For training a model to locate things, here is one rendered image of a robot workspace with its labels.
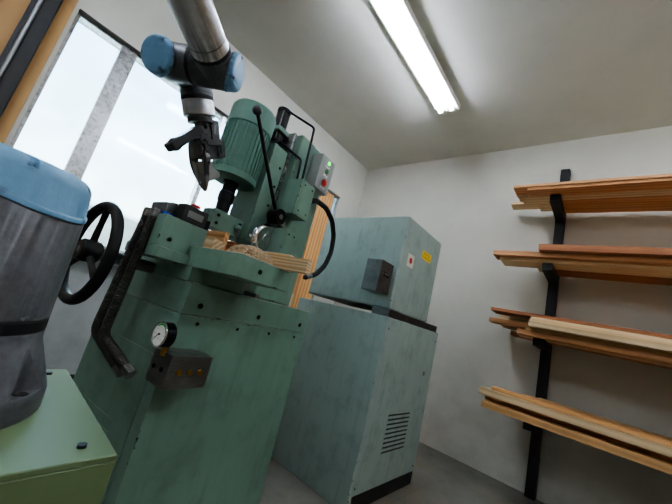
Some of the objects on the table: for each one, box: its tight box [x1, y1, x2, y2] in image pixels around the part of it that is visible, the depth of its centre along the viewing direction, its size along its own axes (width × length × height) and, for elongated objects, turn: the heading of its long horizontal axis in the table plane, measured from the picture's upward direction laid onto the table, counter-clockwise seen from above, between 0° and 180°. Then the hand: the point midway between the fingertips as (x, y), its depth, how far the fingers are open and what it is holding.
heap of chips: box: [226, 244, 274, 266], centre depth 89 cm, size 9×14×4 cm, turn 18°
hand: (202, 186), depth 96 cm, fingers closed
